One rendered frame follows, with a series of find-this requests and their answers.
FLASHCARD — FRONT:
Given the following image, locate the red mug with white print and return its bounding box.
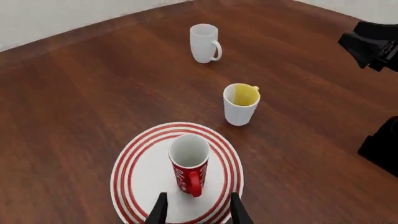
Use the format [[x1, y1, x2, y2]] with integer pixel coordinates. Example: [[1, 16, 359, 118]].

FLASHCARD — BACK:
[[168, 133, 210, 198]]

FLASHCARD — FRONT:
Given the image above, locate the white mug with yellow inside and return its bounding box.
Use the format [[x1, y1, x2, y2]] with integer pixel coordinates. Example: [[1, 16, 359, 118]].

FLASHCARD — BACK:
[[222, 82, 262, 127]]

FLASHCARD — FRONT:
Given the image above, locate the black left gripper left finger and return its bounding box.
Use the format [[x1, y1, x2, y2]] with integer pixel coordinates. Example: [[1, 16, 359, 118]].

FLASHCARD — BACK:
[[145, 192, 169, 224]]

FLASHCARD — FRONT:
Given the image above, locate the plain white mug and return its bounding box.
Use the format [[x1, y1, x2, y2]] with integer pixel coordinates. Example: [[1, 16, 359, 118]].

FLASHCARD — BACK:
[[189, 22, 223, 65]]

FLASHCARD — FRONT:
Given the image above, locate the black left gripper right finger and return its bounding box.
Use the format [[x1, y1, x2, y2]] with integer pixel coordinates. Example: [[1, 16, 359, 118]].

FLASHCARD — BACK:
[[230, 192, 254, 224]]

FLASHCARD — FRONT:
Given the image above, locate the white plate with red rings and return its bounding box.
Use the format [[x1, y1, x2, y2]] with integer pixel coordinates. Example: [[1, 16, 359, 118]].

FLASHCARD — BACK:
[[109, 121, 245, 224]]

